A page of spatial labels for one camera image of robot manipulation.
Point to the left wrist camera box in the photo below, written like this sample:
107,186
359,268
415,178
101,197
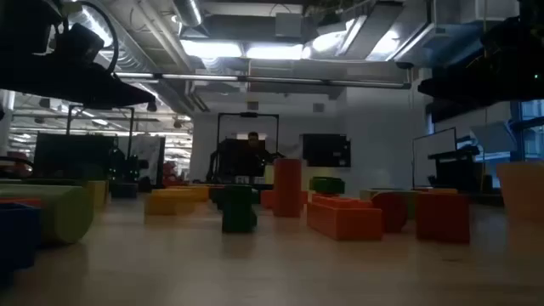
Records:
81,44

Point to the grey ceiling box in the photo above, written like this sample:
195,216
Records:
289,24

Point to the orange two-by-four brick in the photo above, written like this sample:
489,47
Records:
442,190

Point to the light green arch block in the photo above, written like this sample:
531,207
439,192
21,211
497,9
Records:
367,194

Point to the black wall screen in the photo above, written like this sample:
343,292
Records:
326,150

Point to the black cart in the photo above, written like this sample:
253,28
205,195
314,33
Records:
457,170

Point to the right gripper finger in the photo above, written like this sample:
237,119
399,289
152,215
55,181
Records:
446,90

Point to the wall vent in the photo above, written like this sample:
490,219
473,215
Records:
253,105
319,107

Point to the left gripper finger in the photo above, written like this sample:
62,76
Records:
132,97

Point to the whiteboard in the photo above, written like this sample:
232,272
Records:
433,159

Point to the person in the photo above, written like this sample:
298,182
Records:
253,142

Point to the red arch block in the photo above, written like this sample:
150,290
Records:
442,217

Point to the window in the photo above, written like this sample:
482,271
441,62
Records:
529,127

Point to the small green square block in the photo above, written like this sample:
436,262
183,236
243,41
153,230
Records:
327,185

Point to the white printed sheet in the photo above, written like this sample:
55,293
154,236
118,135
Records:
146,155

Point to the blue two-by-four brick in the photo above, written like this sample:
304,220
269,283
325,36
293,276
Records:
17,238

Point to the orange translucent bin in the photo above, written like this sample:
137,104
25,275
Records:
520,191

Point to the salmon red cylinder block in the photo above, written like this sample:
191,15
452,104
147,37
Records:
287,187

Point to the green two-by-four brick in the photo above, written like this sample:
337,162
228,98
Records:
216,196

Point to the white tilted monitor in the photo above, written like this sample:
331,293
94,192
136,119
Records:
493,137

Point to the small blue square block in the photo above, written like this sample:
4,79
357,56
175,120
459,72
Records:
124,190

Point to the large black panel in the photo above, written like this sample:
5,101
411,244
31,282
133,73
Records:
74,155

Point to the small red square block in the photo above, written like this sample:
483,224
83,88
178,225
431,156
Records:
19,200

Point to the orange-red two-by-four brick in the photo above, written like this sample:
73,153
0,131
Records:
344,219

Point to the black gantry frame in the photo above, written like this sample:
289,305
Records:
247,115
132,127

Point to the light green cylinder block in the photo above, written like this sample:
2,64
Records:
64,212

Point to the amber yellow two-by-four brick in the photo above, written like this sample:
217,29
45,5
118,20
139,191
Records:
170,203

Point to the ceiling light panel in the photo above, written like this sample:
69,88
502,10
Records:
210,49
274,52

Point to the black frame clamp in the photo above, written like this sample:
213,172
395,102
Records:
144,184

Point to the silver rectangular duct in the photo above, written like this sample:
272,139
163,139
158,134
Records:
370,34

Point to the yellow arch block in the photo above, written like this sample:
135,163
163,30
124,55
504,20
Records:
98,193

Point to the green narrow long brick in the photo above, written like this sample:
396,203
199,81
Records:
238,210

